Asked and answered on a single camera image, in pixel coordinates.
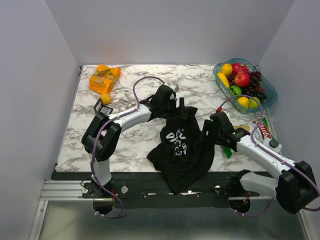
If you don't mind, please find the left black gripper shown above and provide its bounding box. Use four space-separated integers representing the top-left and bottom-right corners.
160 97 187 120

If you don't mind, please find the black printed t-shirt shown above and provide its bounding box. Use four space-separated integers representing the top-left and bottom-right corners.
147 106 215 194

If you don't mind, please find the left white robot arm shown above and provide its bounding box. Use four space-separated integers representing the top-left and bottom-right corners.
81 84 187 198

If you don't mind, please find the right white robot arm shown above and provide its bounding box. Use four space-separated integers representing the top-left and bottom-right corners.
201 111 320 214

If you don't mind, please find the black brooch display box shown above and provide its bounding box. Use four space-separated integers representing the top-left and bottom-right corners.
93 98 114 115

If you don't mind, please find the small yellow lemon front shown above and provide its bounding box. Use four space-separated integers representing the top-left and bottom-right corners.
237 96 249 108

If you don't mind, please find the yellow banana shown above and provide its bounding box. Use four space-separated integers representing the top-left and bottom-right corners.
217 72 230 89

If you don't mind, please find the lime green fruit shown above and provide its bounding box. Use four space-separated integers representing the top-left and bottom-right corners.
248 96 261 109

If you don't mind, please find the green chips bag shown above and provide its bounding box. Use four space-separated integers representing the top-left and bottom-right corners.
223 117 274 159

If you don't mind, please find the yellow lemon in basket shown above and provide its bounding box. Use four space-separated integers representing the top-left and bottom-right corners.
221 63 233 76

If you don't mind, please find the red apple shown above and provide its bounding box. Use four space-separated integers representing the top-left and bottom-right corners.
234 72 250 88

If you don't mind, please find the dark purple grape bunch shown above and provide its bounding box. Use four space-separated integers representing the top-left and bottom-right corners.
227 71 267 101

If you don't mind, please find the red dragon fruit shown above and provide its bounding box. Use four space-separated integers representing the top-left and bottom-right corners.
231 62 249 76

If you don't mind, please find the teal plastic fruit basket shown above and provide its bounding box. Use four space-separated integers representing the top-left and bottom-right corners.
213 58 277 114

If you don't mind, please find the loose yellow lemon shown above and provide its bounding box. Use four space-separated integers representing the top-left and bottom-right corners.
100 93 112 105

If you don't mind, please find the orange snack bag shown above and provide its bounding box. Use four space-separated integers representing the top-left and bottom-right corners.
89 64 121 95

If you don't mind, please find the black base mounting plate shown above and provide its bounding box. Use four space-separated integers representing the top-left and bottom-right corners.
51 172 274 213

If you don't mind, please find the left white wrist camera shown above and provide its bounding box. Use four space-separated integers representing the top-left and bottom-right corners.
170 84 180 93

